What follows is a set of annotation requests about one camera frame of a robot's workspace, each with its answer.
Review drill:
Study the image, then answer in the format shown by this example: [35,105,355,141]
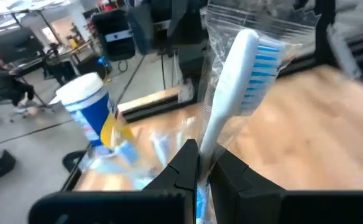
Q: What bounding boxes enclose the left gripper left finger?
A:
[28,138,200,224]

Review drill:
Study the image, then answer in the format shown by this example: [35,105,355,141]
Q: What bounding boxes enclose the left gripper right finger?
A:
[208,149,363,224]

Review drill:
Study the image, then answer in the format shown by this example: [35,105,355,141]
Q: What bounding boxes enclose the blue white toothbrush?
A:
[196,2,321,224]

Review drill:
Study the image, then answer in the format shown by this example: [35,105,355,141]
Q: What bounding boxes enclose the Lysol wipes canister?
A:
[55,72,139,151]

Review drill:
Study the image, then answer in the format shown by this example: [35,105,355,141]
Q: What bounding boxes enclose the person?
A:
[0,55,37,115]

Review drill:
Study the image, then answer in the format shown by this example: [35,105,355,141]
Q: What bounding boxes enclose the black computer tower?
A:
[91,8,136,62]

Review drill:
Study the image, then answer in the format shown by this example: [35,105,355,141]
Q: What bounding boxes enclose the black computer monitor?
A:
[0,27,45,65]

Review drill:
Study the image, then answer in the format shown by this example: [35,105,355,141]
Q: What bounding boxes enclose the black corner bracket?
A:
[62,149,88,174]

